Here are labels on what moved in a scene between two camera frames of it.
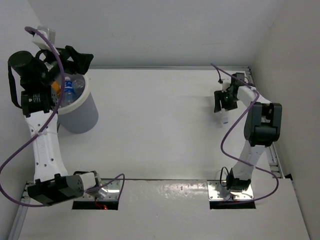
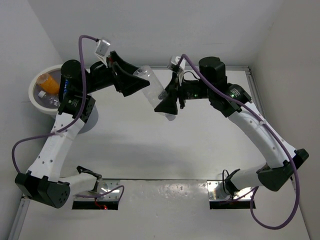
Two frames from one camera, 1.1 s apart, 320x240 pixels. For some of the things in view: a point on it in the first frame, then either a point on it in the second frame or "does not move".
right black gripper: [219, 96] -> [169, 104]
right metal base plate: [217, 191] does not move
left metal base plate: [110, 192] does not move
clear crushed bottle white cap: [222, 118] -> [153, 90]
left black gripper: [80, 61] -> [123, 81]
